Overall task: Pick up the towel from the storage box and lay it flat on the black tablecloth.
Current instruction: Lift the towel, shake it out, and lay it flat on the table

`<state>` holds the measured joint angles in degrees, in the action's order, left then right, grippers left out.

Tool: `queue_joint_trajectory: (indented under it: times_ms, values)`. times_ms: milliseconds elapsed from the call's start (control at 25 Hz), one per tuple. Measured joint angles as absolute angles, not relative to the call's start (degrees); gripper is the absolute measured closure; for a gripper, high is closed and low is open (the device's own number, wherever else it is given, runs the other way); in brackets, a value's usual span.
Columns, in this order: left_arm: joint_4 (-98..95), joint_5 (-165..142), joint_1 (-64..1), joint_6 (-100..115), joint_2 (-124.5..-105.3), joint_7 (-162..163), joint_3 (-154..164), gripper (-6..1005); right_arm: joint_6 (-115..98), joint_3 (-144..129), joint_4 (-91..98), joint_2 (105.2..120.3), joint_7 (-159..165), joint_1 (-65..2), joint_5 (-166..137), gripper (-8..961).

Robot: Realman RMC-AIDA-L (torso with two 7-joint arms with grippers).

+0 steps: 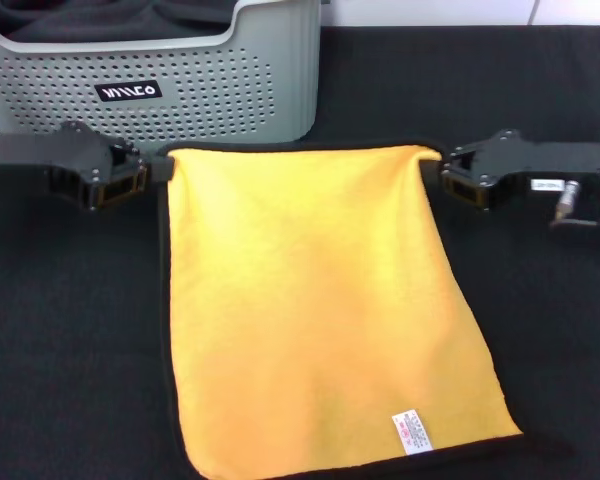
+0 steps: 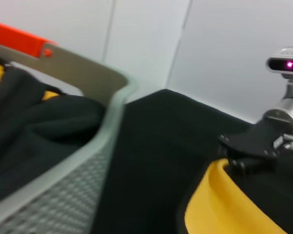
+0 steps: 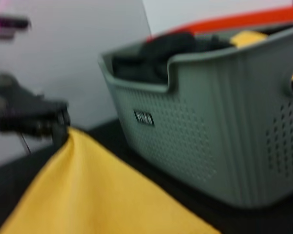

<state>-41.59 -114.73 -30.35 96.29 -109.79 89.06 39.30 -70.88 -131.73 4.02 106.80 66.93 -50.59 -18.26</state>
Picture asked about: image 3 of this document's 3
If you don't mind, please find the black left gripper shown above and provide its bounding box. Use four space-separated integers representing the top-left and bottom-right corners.
0 96 72 150

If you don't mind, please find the yellow grey towel black-edged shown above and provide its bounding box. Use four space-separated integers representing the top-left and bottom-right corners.
0 126 222 234

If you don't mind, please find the grey perforated storage box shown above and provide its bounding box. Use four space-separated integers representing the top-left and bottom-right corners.
98 23 293 211

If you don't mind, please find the black tablecloth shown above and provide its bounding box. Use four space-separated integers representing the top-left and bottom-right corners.
0 116 293 234

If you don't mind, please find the folded yellow towel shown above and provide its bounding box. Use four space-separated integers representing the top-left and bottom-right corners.
230 29 293 82

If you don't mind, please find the dark grey cloth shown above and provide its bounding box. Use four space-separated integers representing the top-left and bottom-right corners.
111 33 233 84

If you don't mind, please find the orange plastic bin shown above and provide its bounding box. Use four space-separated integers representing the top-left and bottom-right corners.
146 5 293 40

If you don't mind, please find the grey left wrist cable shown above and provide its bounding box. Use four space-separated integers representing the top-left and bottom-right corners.
21 133 31 155

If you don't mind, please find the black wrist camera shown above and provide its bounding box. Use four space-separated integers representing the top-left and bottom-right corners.
0 15 32 39

